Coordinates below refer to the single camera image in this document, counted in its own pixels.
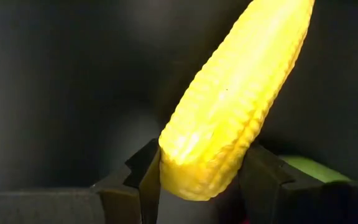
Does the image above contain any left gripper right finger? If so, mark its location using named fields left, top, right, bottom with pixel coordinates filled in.
left=237, top=142, right=323, bottom=224

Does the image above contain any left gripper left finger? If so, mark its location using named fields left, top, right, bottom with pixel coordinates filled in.
left=91, top=138, right=163, bottom=224

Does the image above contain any small green cucumber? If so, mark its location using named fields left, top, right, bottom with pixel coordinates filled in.
left=278, top=155, right=351, bottom=184

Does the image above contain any yellow corn cob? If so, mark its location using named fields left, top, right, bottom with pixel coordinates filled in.
left=158, top=0, right=316, bottom=202

